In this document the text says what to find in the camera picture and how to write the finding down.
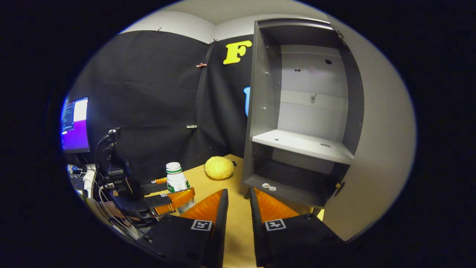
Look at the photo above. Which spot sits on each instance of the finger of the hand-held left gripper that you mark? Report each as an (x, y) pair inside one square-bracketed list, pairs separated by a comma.
[(160, 200), (152, 186)]

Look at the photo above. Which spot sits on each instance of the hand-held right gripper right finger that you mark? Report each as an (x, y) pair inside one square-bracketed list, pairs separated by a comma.
[(256, 234)]

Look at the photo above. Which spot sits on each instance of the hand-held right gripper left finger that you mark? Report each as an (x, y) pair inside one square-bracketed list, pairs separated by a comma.
[(219, 238)]

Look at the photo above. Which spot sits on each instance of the white bottle green label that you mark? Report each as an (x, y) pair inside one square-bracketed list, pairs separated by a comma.
[(176, 180)]

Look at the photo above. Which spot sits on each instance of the grey cabinet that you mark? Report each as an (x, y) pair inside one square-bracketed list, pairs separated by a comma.
[(266, 93)]

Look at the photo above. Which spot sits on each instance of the white cabinet shelf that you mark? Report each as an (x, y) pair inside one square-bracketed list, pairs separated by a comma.
[(297, 143)]

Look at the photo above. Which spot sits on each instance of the computer monitor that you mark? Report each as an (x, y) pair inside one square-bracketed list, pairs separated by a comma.
[(76, 130)]

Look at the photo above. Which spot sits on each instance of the yellow bumpy toy bun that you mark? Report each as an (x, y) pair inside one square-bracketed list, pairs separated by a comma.
[(219, 168)]

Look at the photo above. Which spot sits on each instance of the black backdrop cloth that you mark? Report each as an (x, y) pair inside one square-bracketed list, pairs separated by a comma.
[(148, 93)]

